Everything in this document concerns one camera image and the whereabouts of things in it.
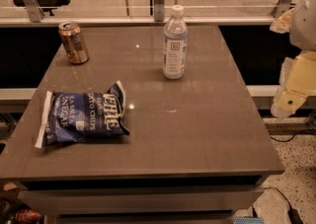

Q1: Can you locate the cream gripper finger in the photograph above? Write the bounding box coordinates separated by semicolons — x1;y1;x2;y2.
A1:
271;50;316;118
270;9;294;34

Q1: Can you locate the blue potato chip bag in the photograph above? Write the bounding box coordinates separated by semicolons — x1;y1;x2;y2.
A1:
35;81;129;148

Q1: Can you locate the red soda can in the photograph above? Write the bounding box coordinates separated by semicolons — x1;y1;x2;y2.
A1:
15;209;41;224

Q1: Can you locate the clear plastic water bottle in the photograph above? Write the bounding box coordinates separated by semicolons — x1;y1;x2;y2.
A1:
163;5;189;79

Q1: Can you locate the gold soda can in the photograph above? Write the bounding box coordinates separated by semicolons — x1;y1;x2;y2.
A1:
58;21;90;64

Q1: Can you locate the black floor cable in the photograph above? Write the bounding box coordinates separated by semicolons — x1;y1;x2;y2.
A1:
251;187;304;224

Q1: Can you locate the blue box on floor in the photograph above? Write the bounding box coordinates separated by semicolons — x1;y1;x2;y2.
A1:
233;217;264;224

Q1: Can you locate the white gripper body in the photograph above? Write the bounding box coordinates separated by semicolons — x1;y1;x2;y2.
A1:
289;0;316;50

